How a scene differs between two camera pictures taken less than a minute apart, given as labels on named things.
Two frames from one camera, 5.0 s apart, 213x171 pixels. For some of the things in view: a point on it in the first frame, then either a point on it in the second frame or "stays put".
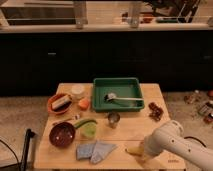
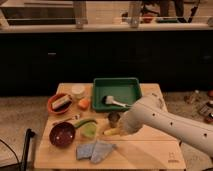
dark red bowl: x=62 y=134 stays put
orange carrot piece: x=83 y=104 stays put
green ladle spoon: x=78 y=123 stays put
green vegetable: x=88 y=129 stays put
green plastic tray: x=110 y=94 stays put
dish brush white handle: x=111 y=97 to x=108 y=99
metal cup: x=113 y=119 stays put
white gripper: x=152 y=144 to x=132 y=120
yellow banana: x=135 y=150 to x=112 y=131
